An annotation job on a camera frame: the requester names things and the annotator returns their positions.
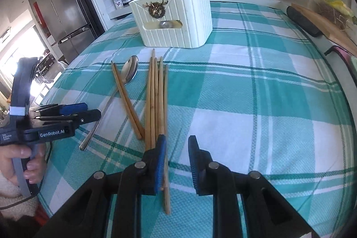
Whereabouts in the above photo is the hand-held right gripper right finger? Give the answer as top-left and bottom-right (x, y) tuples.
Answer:
(187, 135), (313, 238)

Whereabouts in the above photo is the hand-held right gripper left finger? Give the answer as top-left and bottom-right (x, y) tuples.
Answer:
(35, 134), (167, 238)

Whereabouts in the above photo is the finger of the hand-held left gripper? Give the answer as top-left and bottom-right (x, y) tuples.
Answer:
(35, 109), (102, 127)
(36, 103), (89, 116)

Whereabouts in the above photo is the bunch of wooden chopsticks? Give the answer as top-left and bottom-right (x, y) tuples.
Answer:
(144, 48), (171, 215)

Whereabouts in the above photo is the white ribbed utensil holder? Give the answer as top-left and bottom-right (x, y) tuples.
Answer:
(129, 0), (213, 48)

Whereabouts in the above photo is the person's left forearm white sleeve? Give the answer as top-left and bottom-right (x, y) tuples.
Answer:
(0, 171), (39, 220)

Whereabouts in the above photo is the person's left hand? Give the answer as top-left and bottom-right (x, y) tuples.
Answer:
(0, 143), (47, 187)

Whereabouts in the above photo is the dark dining furniture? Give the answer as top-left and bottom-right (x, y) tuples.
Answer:
(34, 49), (65, 84)

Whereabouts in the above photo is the ceiling air vent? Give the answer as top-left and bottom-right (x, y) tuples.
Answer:
(0, 27), (12, 42)

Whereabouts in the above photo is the stainless steel refrigerator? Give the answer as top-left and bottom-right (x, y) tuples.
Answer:
(25, 0), (97, 64)

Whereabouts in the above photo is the black rolled mat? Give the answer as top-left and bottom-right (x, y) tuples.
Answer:
(287, 6), (323, 38)

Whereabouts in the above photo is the pink mat black edge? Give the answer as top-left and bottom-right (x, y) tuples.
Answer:
(324, 46), (357, 69)

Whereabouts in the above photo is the wooden cutting board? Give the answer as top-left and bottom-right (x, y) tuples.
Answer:
(290, 3), (357, 49)

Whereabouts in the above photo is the yellow plastic bag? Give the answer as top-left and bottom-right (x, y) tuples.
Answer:
(318, 0), (355, 18)

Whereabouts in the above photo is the black cable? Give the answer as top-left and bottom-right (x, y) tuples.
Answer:
(0, 140), (53, 211)

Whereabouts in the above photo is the red wall panel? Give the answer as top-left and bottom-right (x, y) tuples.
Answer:
(33, 2), (43, 27)

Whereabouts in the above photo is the wire basket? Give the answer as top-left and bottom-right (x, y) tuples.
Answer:
(315, 0), (357, 31)

